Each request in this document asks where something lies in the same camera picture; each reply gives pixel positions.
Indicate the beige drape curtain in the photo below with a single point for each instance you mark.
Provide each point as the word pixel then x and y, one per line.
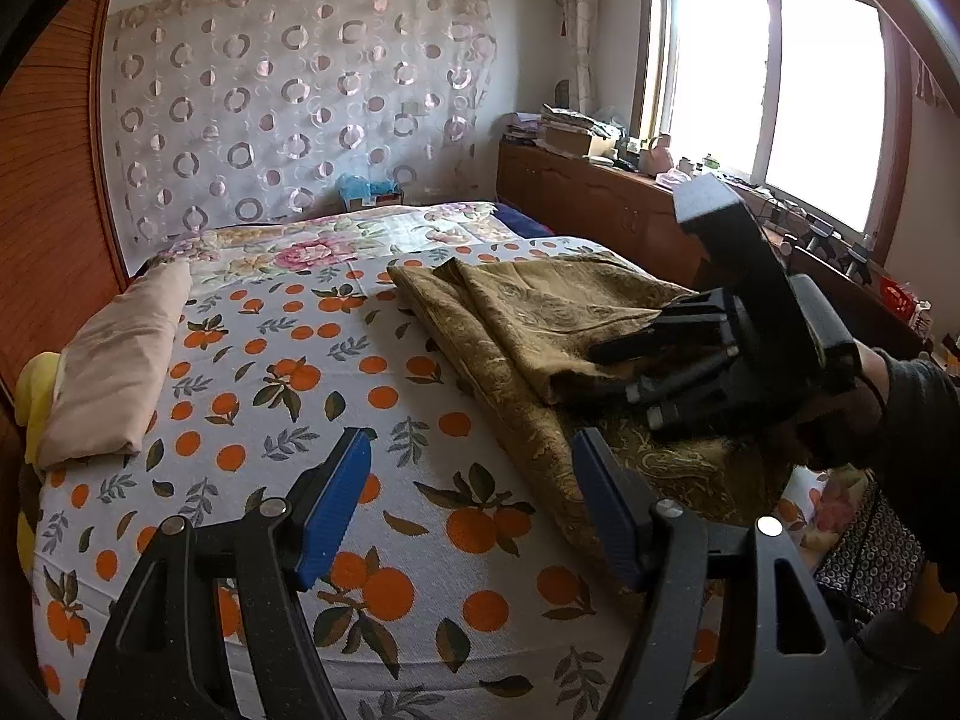
pixel 579 15

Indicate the brown patterned cloth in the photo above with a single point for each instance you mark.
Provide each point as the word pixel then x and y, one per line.
pixel 525 330

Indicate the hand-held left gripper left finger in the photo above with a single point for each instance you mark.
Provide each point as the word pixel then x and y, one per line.
pixel 334 510

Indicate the yellow pillow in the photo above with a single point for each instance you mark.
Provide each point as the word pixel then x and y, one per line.
pixel 34 405

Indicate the window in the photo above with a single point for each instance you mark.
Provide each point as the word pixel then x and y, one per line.
pixel 772 82

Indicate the dark patterned garment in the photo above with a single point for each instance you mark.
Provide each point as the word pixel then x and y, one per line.
pixel 862 551

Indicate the cardboard box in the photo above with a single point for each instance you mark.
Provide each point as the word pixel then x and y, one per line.
pixel 576 141

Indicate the stack of papers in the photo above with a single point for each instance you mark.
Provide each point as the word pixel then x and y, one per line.
pixel 525 124

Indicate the person's right hand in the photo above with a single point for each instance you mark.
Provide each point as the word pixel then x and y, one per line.
pixel 840 427

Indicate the sheer circle pattern curtain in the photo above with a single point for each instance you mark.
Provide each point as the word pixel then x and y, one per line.
pixel 285 97

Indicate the blue tissue box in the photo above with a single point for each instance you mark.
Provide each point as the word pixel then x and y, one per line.
pixel 367 191

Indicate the orange fruit print bedsheet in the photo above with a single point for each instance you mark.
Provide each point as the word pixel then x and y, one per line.
pixel 300 405

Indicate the beige folded cloth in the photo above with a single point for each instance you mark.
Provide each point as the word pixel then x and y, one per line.
pixel 112 367

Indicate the wooden cabinet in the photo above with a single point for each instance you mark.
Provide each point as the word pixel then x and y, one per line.
pixel 600 202

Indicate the small black tripod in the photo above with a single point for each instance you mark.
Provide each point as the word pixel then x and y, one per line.
pixel 856 262
pixel 819 234

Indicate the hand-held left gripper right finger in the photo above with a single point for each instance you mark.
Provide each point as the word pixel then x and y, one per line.
pixel 615 514

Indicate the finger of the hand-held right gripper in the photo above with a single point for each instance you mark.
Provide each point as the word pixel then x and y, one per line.
pixel 675 401
pixel 652 341

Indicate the navy blanket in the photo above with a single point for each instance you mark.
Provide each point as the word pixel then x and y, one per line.
pixel 525 221

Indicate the red packet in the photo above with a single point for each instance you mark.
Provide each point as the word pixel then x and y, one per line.
pixel 900 298

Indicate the person's right forearm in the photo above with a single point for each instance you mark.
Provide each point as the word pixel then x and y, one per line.
pixel 926 435

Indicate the floral bedsheet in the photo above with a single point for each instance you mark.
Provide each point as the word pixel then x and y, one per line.
pixel 322 247

